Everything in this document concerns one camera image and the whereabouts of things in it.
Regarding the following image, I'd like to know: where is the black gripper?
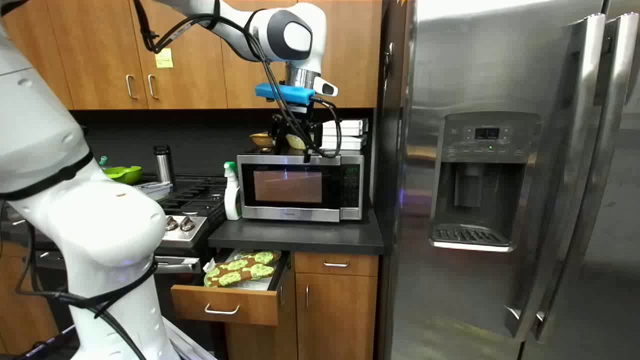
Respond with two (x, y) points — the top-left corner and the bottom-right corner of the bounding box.
(271, 105), (321, 165)

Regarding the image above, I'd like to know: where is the stainless steel microwave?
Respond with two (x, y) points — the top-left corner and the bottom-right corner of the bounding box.
(236, 151), (365, 224)

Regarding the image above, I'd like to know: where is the yellow bowl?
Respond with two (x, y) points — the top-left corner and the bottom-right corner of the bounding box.
(286, 132), (309, 153)

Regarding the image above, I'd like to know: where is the brown wooden bowl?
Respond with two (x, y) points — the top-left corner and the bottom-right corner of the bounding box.
(247, 131), (276, 154)

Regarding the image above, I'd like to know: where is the stack of white containers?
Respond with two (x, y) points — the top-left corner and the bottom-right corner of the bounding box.
(320, 118), (369, 154)

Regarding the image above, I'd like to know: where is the white spray bottle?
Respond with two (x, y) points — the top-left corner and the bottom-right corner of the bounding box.
(221, 161), (242, 223)

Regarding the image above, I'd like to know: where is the wooden upper cabinet door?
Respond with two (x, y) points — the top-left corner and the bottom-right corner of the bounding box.
(127, 0), (228, 113)
(296, 0), (385, 110)
(0, 0), (73, 113)
(43, 0), (145, 113)
(218, 0), (301, 110)

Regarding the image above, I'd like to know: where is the wooden cabinet door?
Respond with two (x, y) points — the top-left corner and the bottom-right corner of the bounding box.
(294, 272), (380, 360)
(43, 0), (145, 113)
(218, 0), (301, 110)
(127, 0), (228, 113)
(221, 268), (298, 360)
(296, 0), (385, 110)
(0, 0), (73, 113)

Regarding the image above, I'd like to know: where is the black countertop slab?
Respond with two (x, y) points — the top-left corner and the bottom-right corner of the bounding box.
(206, 208), (385, 257)

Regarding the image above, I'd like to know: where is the stainless gas stove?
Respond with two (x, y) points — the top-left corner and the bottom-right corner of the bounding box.
(135, 177), (228, 276)

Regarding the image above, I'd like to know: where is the steel tumbler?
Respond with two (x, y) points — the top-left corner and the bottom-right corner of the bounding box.
(151, 144), (176, 189)

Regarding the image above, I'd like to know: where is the small closed wooden drawer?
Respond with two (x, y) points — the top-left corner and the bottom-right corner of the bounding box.
(291, 252), (380, 278)

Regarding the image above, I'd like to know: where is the green patterned oven mitt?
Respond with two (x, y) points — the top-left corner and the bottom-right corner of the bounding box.
(201, 249), (281, 291)

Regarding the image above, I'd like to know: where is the grey metal pan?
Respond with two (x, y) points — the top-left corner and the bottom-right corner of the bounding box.
(133, 180), (176, 202)

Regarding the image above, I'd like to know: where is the yellow sticky note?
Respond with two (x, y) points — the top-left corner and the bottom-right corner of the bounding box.
(154, 46), (176, 71)

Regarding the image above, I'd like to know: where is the open wooden drawer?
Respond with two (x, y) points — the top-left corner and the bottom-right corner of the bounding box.
(167, 247), (289, 329)

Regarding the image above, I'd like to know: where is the green bowl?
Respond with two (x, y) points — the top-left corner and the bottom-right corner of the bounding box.
(97, 162), (145, 186)

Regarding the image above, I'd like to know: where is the wooden lower cabinet door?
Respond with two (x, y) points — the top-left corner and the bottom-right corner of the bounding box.
(294, 272), (380, 360)
(221, 268), (298, 360)

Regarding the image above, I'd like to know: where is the stainless steel refrigerator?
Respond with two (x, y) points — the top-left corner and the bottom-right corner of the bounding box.
(375, 0), (640, 360)

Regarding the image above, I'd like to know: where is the wooden lower cabinet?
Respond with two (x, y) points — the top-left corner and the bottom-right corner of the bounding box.
(0, 241), (60, 357)

